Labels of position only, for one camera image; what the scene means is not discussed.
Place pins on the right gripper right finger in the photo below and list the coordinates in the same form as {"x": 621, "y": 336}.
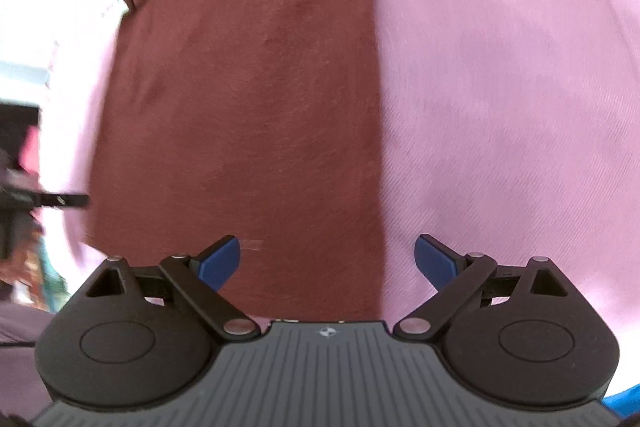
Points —
{"x": 516, "y": 335}

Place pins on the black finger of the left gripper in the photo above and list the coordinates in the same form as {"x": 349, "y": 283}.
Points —
{"x": 31, "y": 200}

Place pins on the pink floral bed sheet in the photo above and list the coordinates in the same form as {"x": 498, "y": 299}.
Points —
{"x": 508, "y": 126}

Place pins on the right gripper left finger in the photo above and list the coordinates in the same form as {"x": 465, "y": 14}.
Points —
{"x": 136, "y": 336}

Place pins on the rust red sweater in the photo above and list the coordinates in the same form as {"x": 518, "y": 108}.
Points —
{"x": 259, "y": 119}

